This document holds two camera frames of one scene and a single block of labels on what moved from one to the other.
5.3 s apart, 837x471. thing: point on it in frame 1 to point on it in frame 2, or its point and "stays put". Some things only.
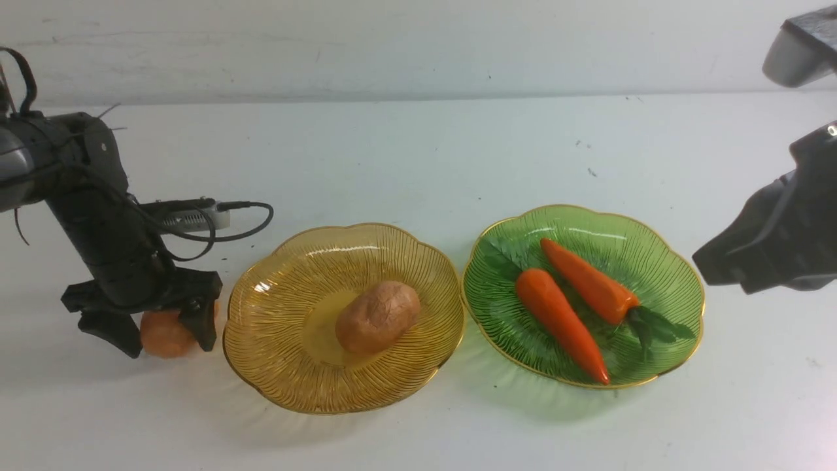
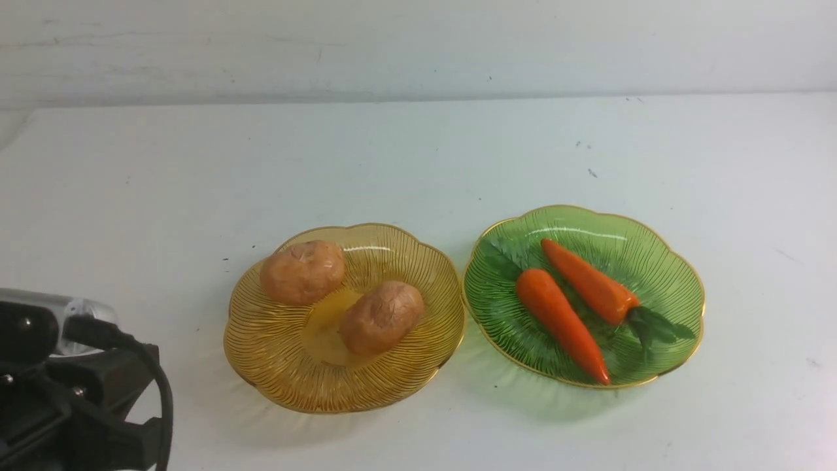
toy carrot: [606, 299] to [545, 301]
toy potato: [374, 318] stays put
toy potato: [163, 334] to [302, 272]
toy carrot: [539, 291] to [609, 300]
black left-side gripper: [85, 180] to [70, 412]
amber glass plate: [280, 322] stays put
